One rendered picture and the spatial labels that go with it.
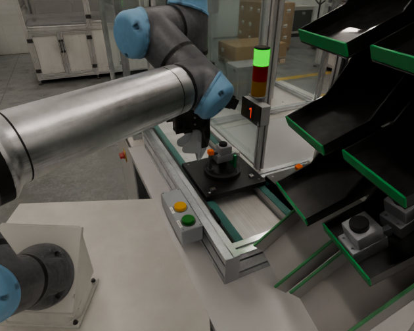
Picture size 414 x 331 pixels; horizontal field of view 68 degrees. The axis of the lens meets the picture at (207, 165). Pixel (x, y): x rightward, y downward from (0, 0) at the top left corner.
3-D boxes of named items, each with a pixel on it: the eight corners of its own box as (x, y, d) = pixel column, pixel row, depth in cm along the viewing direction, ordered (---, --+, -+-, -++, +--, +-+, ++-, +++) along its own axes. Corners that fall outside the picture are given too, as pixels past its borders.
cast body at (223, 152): (217, 163, 110) (217, 147, 107) (212, 158, 114) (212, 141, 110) (237, 159, 113) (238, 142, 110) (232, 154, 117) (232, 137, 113)
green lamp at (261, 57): (258, 67, 95) (259, 50, 93) (250, 64, 99) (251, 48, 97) (271, 66, 97) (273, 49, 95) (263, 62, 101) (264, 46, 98)
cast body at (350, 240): (355, 264, 52) (349, 241, 48) (340, 245, 55) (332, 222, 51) (399, 241, 51) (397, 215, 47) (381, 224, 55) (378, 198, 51)
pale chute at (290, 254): (285, 293, 70) (274, 287, 68) (263, 251, 81) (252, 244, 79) (386, 213, 64) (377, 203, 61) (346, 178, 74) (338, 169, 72)
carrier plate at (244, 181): (206, 201, 104) (206, 197, 103) (181, 167, 122) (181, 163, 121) (265, 184, 112) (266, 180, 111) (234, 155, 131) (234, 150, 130)
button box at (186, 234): (182, 246, 94) (181, 231, 90) (161, 205, 110) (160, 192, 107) (203, 239, 96) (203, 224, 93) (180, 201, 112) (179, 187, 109)
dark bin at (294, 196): (307, 226, 60) (298, 203, 56) (278, 188, 71) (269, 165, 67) (436, 159, 59) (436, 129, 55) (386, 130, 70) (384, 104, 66)
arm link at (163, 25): (160, 46, 45) (207, 35, 52) (113, -3, 47) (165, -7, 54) (146, 85, 51) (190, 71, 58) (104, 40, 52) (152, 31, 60)
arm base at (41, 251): (12, 311, 73) (-19, 325, 63) (13, 246, 76) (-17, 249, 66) (75, 304, 73) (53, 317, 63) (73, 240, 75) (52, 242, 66)
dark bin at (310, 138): (323, 157, 52) (315, 123, 47) (288, 125, 62) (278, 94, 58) (474, 76, 51) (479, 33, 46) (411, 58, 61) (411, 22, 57)
